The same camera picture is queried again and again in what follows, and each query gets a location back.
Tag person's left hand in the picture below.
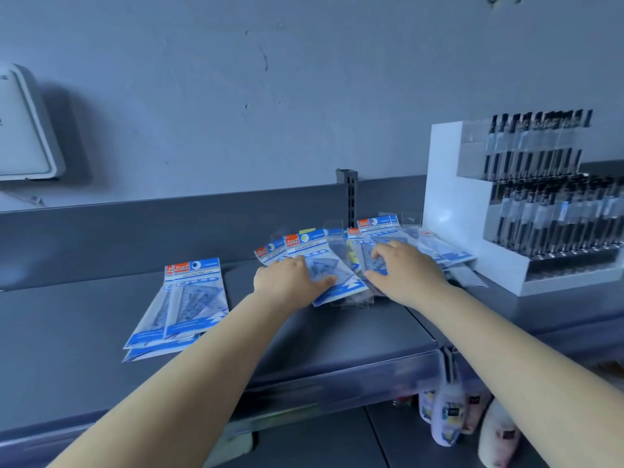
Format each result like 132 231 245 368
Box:
252 254 338 311

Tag person's right hand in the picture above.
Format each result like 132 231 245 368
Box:
363 240 453 311

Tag pile of mixed packaged rulers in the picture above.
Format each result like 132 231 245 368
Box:
252 213 488 310

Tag pile of blue set-square packets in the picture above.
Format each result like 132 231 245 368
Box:
122 257 230 364

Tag person's right forearm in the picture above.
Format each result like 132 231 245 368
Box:
421 282 624 468

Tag person's left forearm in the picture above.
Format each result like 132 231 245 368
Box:
48 289 293 468

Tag white tiered pen display stand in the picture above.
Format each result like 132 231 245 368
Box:
421 120 624 297

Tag small printed white bottle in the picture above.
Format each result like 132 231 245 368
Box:
419 388 437 426

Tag rows of black gel pens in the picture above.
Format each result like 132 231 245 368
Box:
482 109 624 259

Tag grey shelf back panel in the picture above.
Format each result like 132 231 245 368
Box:
0 160 624 292

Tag grey slotted shelf post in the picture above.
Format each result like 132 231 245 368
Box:
335 168 359 229

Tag white wall router box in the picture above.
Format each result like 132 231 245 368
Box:
0 62 67 182

